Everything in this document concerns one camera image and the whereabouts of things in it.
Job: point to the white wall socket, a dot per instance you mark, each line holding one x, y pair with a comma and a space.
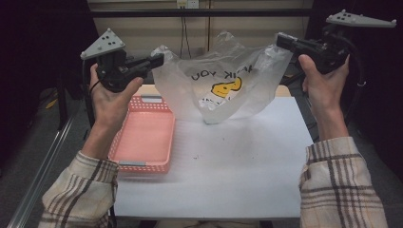
187, 3

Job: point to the clear printed plastic bag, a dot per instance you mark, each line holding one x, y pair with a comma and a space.
190, 95

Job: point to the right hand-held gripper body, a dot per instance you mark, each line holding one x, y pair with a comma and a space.
329, 50

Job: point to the person's left hand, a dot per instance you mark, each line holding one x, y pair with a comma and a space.
109, 101

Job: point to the grey metal rail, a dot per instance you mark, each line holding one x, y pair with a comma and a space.
41, 171

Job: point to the black horizontal shelf bar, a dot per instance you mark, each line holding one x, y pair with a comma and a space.
221, 13

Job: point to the person's right hand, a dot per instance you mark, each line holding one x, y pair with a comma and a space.
324, 88

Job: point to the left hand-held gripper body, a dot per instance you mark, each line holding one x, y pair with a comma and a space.
115, 71

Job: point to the pink perforated plastic basket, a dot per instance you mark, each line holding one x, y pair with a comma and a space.
145, 136

